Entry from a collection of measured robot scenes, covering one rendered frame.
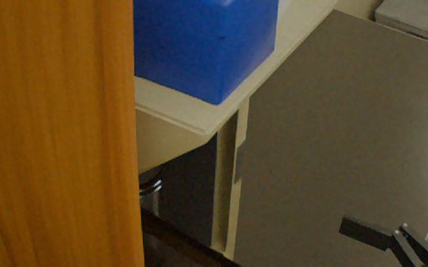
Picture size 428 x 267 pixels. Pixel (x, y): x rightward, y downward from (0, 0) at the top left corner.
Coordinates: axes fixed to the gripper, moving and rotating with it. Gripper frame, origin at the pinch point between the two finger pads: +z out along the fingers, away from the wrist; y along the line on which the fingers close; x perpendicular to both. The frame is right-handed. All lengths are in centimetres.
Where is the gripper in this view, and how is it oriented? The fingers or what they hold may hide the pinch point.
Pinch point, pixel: (328, 261)
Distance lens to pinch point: 76.2
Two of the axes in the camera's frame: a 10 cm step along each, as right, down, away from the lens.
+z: -8.6, -3.5, 3.6
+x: -0.4, 7.7, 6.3
